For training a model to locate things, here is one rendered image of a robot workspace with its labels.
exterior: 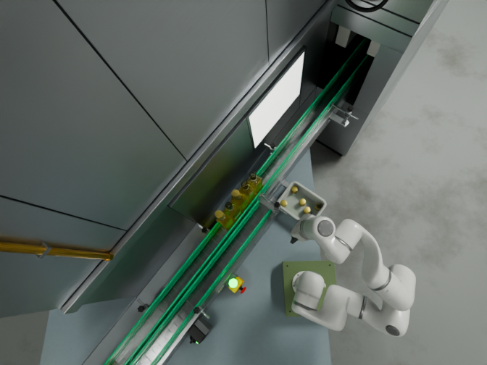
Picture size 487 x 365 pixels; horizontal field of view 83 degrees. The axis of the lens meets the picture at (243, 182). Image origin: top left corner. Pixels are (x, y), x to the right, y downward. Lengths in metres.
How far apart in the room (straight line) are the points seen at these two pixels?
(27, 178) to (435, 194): 2.58
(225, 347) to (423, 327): 1.48
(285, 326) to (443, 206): 1.67
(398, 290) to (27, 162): 1.00
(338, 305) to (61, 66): 1.07
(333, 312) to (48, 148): 1.00
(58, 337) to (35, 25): 1.69
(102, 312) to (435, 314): 2.20
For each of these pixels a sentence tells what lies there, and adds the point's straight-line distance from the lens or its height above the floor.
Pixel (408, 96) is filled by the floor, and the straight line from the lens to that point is 3.02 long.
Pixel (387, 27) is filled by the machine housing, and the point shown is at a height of 1.33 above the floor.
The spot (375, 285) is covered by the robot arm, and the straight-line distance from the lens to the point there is 0.98.
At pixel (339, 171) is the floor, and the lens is 2.51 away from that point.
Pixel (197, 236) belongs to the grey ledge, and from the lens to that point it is 1.50.
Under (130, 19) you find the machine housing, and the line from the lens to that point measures 0.65.
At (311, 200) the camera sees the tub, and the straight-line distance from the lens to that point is 1.59.
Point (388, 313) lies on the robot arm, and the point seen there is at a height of 1.24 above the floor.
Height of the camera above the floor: 2.30
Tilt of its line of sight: 71 degrees down
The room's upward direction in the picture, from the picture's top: 22 degrees counter-clockwise
